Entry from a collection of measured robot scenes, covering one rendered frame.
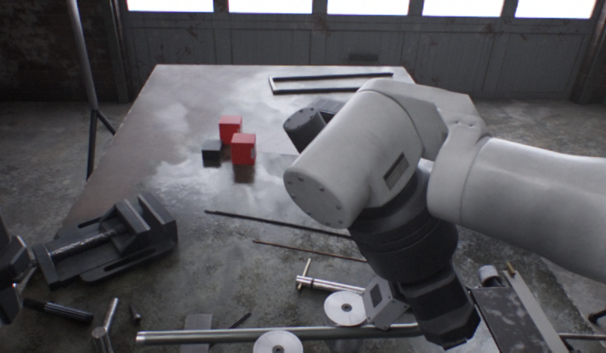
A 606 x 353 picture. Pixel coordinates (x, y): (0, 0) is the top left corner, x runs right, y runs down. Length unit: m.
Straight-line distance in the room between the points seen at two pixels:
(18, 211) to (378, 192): 2.36
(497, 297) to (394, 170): 0.18
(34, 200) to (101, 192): 1.75
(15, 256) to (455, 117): 0.40
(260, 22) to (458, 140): 3.09
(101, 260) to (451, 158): 0.56
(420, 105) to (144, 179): 0.67
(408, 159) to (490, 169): 0.09
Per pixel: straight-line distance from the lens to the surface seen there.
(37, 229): 2.46
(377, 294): 0.51
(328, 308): 0.54
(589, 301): 2.24
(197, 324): 0.60
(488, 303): 0.49
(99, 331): 0.45
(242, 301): 0.67
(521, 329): 0.48
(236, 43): 3.44
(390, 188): 0.37
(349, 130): 0.36
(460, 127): 0.34
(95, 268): 0.75
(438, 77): 3.72
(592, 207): 0.30
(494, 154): 0.32
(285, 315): 0.65
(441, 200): 0.33
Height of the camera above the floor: 1.37
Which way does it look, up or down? 32 degrees down
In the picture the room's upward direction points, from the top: 2 degrees clockwise
